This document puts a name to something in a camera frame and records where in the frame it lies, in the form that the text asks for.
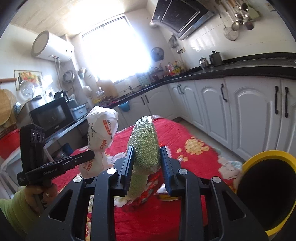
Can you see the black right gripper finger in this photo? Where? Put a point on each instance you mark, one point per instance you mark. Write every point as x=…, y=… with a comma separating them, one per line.
x=66, y=217

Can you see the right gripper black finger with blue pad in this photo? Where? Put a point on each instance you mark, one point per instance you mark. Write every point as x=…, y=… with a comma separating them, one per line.
x=210, y=210

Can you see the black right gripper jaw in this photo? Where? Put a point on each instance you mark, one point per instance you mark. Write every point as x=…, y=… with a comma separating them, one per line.
x=73, y=161

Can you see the white printed plastic bag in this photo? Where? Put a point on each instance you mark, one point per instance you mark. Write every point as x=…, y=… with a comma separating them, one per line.
x=102, y=126

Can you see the green foam net wrapper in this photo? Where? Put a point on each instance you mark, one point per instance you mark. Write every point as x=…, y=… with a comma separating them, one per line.
x=147, y=158

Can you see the green sleeved left forearm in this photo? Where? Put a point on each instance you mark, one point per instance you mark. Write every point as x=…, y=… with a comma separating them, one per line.
x=19, y=213

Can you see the yellow rimmed black trash bin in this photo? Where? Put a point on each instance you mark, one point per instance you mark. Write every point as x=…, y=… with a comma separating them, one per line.
x=267, y=188

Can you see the black kitchen countertop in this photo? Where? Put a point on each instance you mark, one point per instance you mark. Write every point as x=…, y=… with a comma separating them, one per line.
x=273, y=65

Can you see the left hand with ring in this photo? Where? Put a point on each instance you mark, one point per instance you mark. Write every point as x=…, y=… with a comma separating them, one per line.
x=46, y=196

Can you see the black microwave oven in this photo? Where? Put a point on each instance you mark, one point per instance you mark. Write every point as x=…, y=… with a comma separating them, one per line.
x=52, y=116

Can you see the grey storage box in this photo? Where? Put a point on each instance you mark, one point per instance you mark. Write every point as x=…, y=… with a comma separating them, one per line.
x=79, y=112

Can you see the red floral tablecloth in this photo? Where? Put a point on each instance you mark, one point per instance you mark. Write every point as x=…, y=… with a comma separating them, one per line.
x=154, y=215

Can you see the blue hanging basin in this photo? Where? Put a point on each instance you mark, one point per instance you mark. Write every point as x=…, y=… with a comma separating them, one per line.
x=124, y=107

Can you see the framed fruit picture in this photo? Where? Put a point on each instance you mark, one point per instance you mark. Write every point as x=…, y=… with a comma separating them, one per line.
x=35, y=77

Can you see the white lower cabinets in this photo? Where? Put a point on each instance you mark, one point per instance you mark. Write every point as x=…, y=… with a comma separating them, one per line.
x=248, y=115

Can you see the white water heater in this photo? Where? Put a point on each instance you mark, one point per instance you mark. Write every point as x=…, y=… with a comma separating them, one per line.
x=50, y=47

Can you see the condiment bottles group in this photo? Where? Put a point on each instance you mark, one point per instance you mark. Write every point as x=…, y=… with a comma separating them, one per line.
x=173, y=69

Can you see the steel teapot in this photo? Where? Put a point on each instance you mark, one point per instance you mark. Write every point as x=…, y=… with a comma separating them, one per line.
x=204, y=64

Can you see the dark lidded pot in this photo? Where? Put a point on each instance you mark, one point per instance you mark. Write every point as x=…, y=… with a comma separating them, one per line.
x=215, y=58

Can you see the black range hood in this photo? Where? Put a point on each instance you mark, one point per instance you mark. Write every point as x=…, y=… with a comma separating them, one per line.
x=182, y=18

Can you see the hanging metal ladles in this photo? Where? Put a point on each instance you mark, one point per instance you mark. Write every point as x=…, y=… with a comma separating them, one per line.
x=240, y=14

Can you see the small wall fan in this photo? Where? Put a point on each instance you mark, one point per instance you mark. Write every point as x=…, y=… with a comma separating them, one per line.
x=157, y=54

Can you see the wire skimmer strainer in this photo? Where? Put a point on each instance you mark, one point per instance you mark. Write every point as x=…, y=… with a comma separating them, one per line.
x=227, y=31

